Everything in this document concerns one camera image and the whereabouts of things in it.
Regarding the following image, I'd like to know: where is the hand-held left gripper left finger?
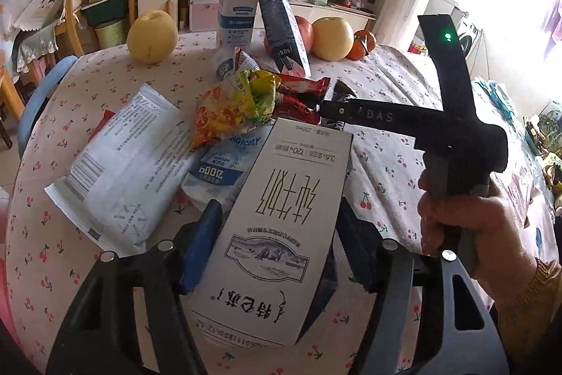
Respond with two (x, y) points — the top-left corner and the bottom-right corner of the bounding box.
(46, 199), (226, 375)

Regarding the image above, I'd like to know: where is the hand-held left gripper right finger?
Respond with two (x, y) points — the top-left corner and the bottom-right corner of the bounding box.
(336, 197), (510, 375)

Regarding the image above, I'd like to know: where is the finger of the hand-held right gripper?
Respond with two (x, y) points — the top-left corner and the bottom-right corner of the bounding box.
(318, 99), (353, 124)

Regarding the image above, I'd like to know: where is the black snack wrapper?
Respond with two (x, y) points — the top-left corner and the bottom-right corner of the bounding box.
(325, 80), (357, 103)

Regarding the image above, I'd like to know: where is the white blue plastic pouch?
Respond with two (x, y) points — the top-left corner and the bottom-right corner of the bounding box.
(182, 133), (264, 211)

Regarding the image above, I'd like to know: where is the white milk carton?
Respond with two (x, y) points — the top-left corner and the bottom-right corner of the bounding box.
(190, 118), (354, 347)

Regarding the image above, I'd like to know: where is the white face mask packet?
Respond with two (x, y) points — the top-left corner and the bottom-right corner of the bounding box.
(44, 84), (207, 257)

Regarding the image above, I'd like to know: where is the person's right forearm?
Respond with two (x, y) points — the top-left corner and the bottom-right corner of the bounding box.
(492, 258), (562, 358)

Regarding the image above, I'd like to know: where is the person's right hand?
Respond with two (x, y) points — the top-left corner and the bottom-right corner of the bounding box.
(416, 173), (540, 294)

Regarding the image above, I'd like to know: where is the teal cloth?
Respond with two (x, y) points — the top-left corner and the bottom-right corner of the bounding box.
(472, 76), (512, 121)

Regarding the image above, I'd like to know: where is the small yellow pear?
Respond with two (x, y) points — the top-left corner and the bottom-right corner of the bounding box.
(312, 17), (354, 62)

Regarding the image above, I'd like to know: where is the orange persimmon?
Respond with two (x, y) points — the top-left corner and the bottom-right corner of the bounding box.
(346, 30), (377, 60)

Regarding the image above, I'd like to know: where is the red apple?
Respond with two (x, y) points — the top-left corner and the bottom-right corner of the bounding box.
(263, 15), (315, 55)

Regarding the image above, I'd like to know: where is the dark blue drink carton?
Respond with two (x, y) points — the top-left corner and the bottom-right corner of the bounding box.
(257, 0), (312, 78)

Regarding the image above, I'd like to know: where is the red white snack wrapper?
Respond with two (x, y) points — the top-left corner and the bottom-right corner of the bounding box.
(233, 47), (264, 73)

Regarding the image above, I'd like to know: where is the washing machine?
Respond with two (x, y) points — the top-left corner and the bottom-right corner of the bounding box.
(452, 8), (484, 64)

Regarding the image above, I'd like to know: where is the yellow orange snack bag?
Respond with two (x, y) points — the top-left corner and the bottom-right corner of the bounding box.
(190, 70), (282, 149)

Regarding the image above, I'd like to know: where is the small white blue wrapper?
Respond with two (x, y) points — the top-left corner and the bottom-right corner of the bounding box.
(215, 59), (238, 80)

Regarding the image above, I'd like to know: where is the white plastic bottle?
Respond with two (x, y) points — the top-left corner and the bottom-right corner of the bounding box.
(216, 0), (260, 50)

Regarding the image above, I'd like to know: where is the red snack packet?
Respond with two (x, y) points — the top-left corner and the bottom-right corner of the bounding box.
(90, 109), (117, 138)

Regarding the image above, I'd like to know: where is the pink storage box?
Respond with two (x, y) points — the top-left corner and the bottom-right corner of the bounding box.
(189, 0), (220, 34)

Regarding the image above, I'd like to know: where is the large yellow pear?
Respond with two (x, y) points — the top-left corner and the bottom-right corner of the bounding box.
(126, 9), (179, 65)

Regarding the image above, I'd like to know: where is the blue chair back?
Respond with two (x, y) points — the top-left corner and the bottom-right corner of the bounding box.
(18, 55), (79, 158)

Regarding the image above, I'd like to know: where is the light green bin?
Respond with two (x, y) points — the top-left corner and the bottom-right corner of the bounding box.
(93, 18), (129, 49)

